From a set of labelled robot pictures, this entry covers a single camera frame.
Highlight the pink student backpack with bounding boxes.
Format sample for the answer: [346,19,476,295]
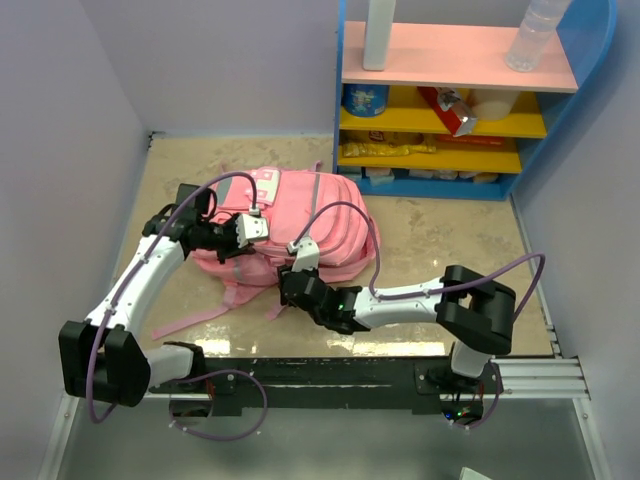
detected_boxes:
[151,166,375,340]

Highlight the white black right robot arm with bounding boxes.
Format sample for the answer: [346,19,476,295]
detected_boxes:
[278,265,516,393]

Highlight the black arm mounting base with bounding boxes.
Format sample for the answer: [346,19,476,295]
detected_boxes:
[151,356,504,418]

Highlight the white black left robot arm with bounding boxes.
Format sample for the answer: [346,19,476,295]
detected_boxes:
[58,184,263,407]

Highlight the yellow chips bag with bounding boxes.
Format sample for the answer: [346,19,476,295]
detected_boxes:
[340,130,437,158]

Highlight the blue round tin can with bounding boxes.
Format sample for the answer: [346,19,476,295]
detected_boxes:
[342,84,390,118]

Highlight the red flat package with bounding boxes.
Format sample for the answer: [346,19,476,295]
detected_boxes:
[435,134,516,153]

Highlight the blue wooden shelf unit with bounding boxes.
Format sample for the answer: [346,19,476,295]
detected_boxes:
[333,1,617,200]

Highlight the red snack box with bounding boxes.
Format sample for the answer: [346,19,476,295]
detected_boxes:
[417,86,477,137]

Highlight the white plastic cup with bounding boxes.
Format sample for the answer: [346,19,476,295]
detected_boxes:
[468,89,521,121]

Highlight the white tall bottle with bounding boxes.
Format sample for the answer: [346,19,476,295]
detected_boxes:
[363,0,396,71]

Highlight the clear plastic water bottle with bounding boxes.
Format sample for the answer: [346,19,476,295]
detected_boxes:
[504,0,572,72]

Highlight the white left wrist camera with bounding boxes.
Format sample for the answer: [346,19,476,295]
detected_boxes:
[236,213,269,248]

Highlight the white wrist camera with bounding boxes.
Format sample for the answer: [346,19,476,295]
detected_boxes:
[287,236,320,272]
[236,213,269,248]

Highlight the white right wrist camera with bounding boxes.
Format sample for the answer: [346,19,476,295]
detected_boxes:
[287,236,320,272]

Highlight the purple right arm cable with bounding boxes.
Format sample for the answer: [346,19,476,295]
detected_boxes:
[297,201,547,431]

